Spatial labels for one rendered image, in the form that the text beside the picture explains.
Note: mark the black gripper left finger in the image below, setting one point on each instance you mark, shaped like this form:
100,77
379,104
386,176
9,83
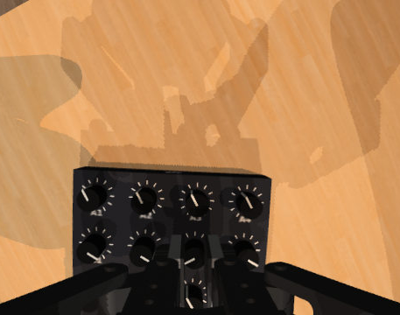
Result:
153,291

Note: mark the black knob box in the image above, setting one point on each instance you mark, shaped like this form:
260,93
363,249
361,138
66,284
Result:
106,222

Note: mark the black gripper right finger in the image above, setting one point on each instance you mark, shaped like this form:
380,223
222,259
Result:
246,294

